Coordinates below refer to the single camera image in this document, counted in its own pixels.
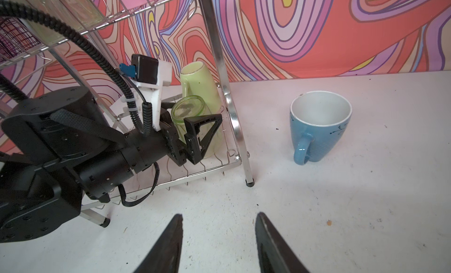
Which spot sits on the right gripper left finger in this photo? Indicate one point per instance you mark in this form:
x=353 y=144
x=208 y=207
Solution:
x=164 y=257

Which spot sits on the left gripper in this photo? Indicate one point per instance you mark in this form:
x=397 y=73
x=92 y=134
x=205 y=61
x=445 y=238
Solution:
x=172 y=139

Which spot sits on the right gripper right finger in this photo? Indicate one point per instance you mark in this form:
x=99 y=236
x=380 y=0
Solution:
x=274 y=254

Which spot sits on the green transparent cup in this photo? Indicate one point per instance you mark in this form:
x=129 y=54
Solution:
x=81 y=15
x=188 y=107

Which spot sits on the light green ceramic mug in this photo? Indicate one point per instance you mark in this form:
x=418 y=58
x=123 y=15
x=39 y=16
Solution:
x=196 y=80

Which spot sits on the steel two-tier dish rack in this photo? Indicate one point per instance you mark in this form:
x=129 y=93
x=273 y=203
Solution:
x=158 y=96

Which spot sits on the blue ceramic mug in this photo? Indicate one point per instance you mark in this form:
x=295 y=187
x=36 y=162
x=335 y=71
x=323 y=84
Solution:
x=318 y=120

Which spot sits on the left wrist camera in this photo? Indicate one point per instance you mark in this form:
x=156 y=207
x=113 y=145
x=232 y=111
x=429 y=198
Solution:
x=149 y=76

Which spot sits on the black wire basket left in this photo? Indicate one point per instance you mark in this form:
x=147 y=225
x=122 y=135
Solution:
x=15 y=39

